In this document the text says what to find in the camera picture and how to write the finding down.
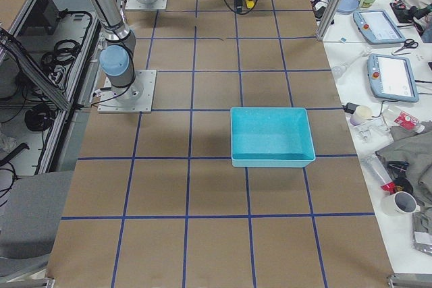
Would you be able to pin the light blue plate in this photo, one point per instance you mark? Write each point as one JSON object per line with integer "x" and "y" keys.
{"x": 347, "y": 6}

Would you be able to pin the upper teach pendant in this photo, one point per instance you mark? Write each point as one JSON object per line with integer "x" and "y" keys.
{"x": 377, "y": 27}

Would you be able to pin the white mug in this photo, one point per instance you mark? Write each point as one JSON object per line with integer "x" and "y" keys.
{"x": 398, "y": 204}

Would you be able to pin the teach pendant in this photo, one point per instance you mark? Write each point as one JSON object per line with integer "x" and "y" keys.
{"x": 377, "y": 27}
{"x": 391, "y": 78}

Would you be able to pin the yellow beetle toy car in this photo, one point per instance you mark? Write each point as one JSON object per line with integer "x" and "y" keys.
{"x": 249, "y": 4}

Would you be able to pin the turquoise plastic bin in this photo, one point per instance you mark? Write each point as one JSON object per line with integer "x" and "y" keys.
{"x": 271, "y": 137}

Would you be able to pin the black scissors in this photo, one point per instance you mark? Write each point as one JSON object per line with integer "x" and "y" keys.
{"x": 409, "y": 43}

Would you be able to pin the lower teach pendant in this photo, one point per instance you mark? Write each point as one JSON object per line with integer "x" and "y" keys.
{"x": 391, "y": 78}

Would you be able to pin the grey chair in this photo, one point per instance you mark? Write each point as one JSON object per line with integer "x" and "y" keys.
{"x": 30, "y": 223}

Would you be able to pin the grey cloth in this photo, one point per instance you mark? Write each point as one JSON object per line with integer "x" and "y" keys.
{"x": 415, "y": 149}

